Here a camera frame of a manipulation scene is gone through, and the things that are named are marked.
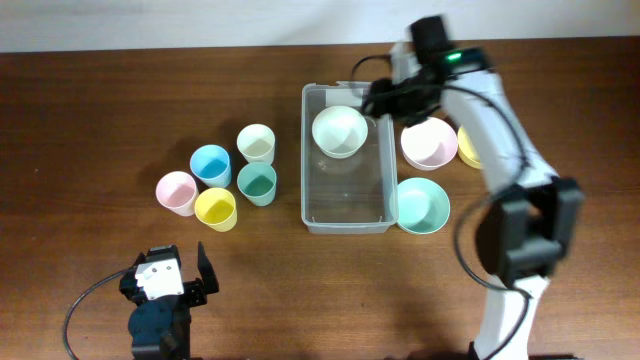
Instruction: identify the pink plastic bowl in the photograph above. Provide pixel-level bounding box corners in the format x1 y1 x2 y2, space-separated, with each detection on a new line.
400 117 458 171

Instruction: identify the white plastic bowl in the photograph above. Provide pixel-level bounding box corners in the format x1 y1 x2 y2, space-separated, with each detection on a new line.
312 106 368 159

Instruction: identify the yellow plastic bowl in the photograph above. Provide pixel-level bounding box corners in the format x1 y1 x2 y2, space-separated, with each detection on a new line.
457 126 483 169

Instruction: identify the pink plastic cup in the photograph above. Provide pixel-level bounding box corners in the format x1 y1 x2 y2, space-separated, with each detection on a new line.
155 171 199 217

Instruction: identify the green plastic cup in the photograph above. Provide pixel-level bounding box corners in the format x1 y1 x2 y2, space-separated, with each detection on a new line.
237 163 277 207

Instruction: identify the mint green plastic bowl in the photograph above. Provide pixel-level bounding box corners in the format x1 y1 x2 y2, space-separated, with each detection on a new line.
397 177 451 235

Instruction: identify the blue plastic cup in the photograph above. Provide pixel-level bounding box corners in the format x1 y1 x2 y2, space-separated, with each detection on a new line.
189 145 232 188

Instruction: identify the cream white plastic cup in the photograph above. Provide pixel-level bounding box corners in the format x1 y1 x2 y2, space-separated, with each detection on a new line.
236 124 276 165

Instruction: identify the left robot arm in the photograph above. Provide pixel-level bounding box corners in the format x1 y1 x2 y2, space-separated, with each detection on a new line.
119 244 219 360

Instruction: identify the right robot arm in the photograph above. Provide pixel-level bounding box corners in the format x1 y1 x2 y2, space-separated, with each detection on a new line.
361 15 584 359

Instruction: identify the clear plastic storage container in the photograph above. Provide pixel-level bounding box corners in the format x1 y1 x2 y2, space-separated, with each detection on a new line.
300 81 398 234

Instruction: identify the yellow plastic cup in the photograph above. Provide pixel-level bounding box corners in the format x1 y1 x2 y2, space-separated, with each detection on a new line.
194 188 238 232

